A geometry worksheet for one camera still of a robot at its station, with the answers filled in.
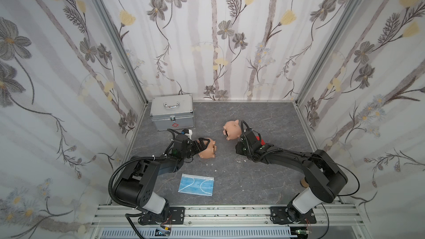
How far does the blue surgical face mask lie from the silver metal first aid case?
12.5 inches

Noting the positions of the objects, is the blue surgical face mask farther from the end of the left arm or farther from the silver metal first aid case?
the silver metal first aid case

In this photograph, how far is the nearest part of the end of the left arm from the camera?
731 millimetres

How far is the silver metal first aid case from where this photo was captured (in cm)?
96

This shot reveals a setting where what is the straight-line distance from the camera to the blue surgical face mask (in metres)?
0.83

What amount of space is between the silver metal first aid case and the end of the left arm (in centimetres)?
17

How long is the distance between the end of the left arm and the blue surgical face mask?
14 cm
